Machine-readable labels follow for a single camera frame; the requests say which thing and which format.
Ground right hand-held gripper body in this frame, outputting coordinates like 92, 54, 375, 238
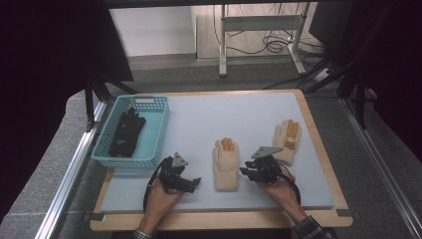
249, 145, 285, 185

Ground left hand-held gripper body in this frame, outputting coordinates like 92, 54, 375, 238
158, 151, 191, 194

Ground beige knit glove orange fingers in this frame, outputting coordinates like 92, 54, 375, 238
212, 136, 241, 192
272, 119, 303, 166

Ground teal plastic basket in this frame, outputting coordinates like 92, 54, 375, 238
91, 95, 171, 170

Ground black glove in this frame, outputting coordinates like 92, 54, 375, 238
107, 107, 147, 158

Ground person's left hand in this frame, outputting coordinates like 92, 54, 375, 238
138, 180, 184, 236

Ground person's right hand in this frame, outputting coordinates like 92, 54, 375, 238
257, 168, 309, 225

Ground wooden table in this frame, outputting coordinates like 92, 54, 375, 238
90, 88, 354, 233

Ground grey-blue foam mat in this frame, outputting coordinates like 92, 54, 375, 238
100, 92, 334, 214

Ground black tripod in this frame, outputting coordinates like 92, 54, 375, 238
84, 65, 139, 132
298, 3, 399, 130

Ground white panel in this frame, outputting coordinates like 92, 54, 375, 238
108, 6, 197, 58

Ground white metal stand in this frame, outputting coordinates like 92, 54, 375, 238
218, 2, 312, 79

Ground black curtain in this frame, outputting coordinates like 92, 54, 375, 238
308, 0, 422, 153
0, 0, 135, 223

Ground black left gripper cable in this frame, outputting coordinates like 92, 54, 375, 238
142, 156, 173, 213

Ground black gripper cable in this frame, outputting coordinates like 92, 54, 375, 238
142, 156, 173, 213
280, 163, 303, 205

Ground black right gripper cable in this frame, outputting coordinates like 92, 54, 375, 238
280, 163, 303, 205

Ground aluminium rail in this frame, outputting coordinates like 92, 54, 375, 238
339, 97, 422, 239
34, 99, 113, 239

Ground black floor cables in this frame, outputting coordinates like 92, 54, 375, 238
212, 3, 332, 91

